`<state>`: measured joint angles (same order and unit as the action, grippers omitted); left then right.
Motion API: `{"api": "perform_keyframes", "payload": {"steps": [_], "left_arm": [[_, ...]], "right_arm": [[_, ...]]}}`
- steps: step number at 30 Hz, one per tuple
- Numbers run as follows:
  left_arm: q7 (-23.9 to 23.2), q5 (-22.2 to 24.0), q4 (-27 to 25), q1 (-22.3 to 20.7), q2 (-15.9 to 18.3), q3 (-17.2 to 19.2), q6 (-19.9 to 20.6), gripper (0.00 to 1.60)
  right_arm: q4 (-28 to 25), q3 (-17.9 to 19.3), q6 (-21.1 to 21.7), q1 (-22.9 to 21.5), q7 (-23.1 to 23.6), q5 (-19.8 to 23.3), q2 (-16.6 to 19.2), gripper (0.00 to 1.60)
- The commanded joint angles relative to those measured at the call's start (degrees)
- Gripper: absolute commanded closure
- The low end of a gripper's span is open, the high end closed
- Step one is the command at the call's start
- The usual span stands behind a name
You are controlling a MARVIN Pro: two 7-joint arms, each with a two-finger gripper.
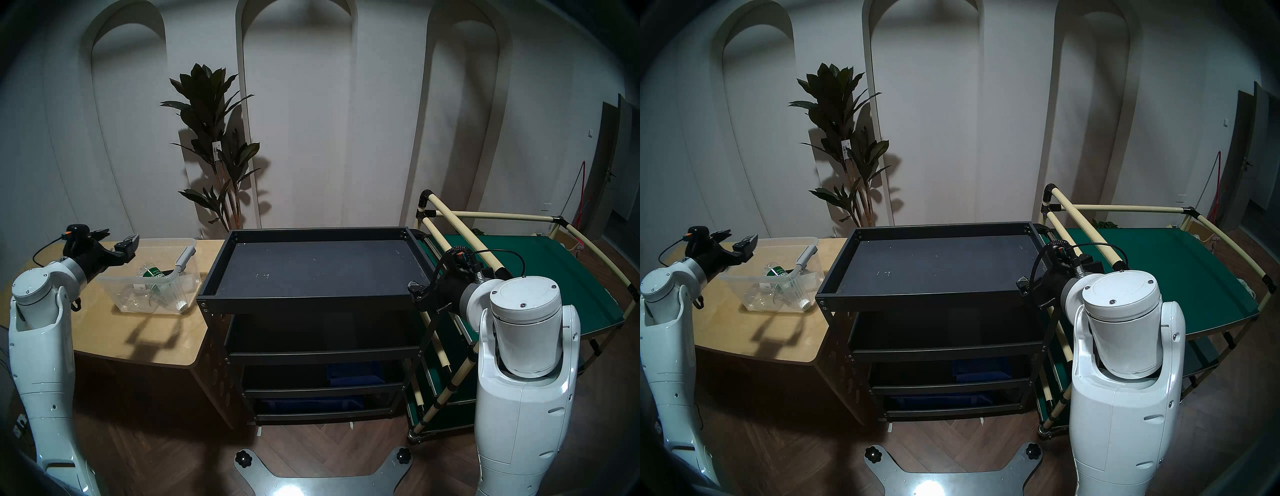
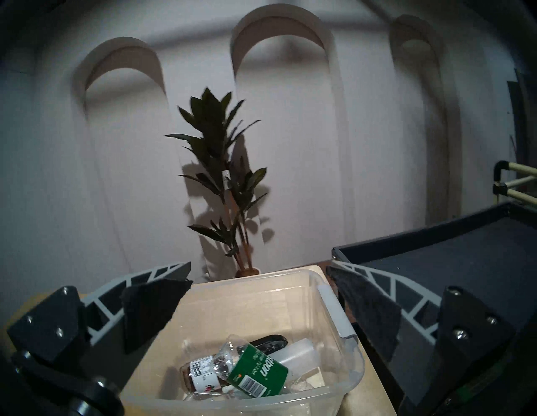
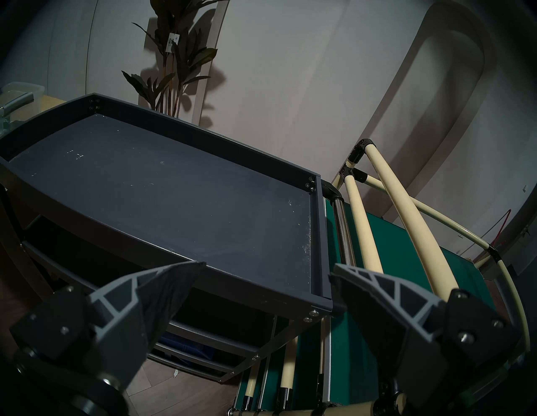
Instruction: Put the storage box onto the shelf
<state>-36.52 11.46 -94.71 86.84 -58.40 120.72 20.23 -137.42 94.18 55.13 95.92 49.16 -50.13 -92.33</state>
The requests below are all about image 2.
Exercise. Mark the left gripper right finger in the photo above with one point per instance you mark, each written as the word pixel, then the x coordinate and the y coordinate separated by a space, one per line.
pixel 369 306

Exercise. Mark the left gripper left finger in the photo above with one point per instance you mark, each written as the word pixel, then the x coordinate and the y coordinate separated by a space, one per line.
pixel 147 302

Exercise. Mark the clear plastic storage box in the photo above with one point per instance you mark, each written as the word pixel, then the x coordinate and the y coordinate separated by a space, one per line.
pixel 256 306

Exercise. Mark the black metal shelf cart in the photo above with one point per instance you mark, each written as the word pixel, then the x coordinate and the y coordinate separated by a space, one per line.
pixel 470 256

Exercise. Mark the white plastic bottle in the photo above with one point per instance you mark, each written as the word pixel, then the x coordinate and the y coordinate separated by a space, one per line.
pixel 300 354

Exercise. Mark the small brown bottle white label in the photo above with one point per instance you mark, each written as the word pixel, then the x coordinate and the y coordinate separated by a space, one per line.
pixel 201 373

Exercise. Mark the black oblong object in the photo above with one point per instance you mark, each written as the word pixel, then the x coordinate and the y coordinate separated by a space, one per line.
pixel 272 341

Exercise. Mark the brown plant pot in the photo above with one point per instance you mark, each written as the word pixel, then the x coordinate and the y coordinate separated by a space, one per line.
pixel 247 272

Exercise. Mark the green label plastic bottle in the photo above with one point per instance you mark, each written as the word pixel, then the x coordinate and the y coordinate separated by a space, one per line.
pixel 258 369

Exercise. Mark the dark green leafy plant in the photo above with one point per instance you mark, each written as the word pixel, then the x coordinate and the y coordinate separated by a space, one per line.
pixel 216 138

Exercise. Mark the dark door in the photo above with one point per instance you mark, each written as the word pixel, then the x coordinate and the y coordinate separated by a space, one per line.
pixel 518 117

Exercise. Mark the green cart beige pipe frame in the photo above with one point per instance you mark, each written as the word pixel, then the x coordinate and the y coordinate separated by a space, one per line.
pixel 514 167

